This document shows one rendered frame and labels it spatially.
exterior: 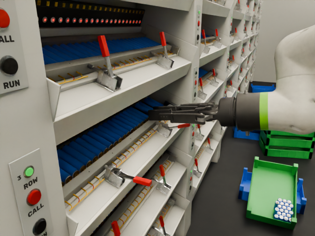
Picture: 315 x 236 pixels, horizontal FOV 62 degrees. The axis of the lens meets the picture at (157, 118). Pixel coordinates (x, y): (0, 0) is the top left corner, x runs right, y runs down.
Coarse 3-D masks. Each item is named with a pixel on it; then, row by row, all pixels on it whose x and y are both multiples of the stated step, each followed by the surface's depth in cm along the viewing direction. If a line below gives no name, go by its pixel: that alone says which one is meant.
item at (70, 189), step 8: (152, 120) 75; (160, 120) 80; (144, 128) 70; (128, 136) 64; (136, 136) 65; (120, 144) 60; (128, 144) 61; (136, 144) 64; (112, 152) 56; (120, 152) 59; (104, 160) 53; (112, 160) 56; (88, 168) 50; (96, 168) 51; (80, 176) 47; (88, 176) 48; (96, 176) 51; (72, 184) 45; (80, 184) 46; (64, 192) 43; (72, 192) 44; (64, 200) 43; (80, 200) 45; (72, 208) 43
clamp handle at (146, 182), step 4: (120, 176) 51; (124, 176) 51; (128, 176) 51; (132, 176) 51; (136, 176) 51; (132, 180) 50; (136, 180) 50; (140, 180) 49; (144, 180) 50; (148, 180) 50; (144, 184) 49; (148, 184) 49
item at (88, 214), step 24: (168, 96) 91; (168, 120) 84; (144, 144) 68; (168, 144) 76; (120, 168) 57; (144, 168) 61; (96, 192) 49; (120, 192) 51; (72, 216) 43; (96, 216) 44
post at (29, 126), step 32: (32, 0) 27; (32, 32) 27; (32, 64) 28; (0, 96) 25; (32, 96) 29; (0, 128) 26; (32, 128) 29; (0, 160) 26; (0, 192) 27; (0, 224) 27; (64, 224) 36
